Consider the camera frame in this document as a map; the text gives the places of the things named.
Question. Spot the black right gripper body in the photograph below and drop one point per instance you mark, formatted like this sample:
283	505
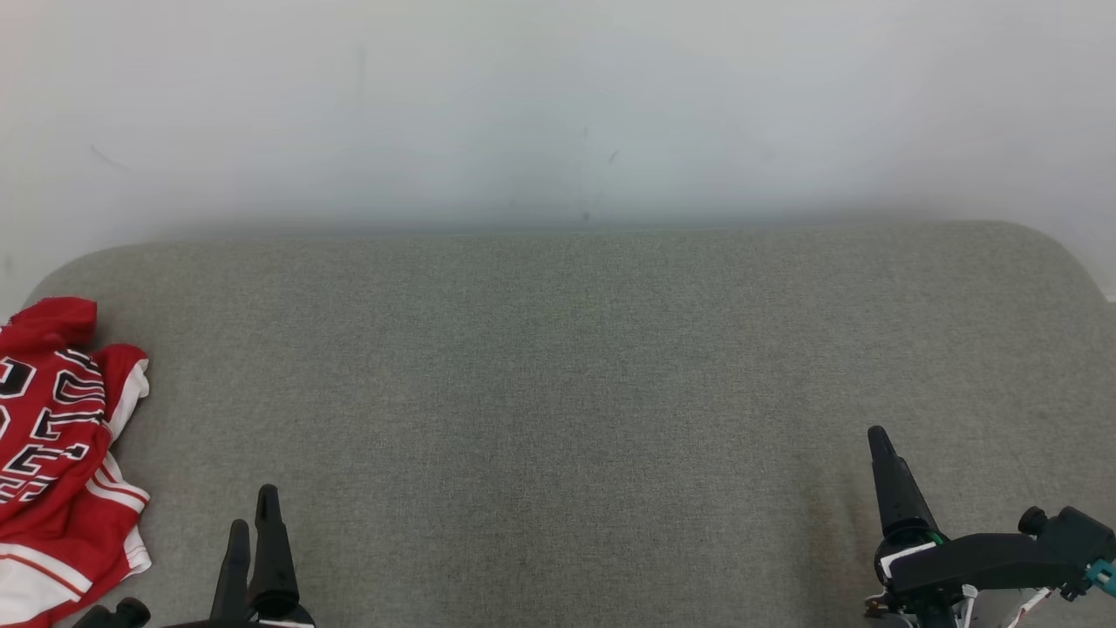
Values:
959	563

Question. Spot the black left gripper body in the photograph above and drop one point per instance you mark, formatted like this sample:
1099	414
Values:
261	623

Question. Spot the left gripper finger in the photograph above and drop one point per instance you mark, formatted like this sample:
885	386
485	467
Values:
235	576
272	558

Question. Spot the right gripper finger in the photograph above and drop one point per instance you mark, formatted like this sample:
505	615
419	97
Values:
898	488

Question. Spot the red white-trimmed shorts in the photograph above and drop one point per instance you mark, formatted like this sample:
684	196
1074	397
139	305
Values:
78	545

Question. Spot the red basketball jersey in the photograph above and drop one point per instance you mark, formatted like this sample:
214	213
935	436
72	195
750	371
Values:
52	392

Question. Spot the grey fabric sofa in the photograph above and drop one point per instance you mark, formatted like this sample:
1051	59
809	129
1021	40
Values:
558	366

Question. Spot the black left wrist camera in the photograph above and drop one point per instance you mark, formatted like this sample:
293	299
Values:
122	615

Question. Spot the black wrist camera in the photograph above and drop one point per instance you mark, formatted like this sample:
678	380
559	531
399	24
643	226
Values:
122	615
1077	536

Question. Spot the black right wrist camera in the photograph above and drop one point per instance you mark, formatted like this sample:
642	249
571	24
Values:
1077	536

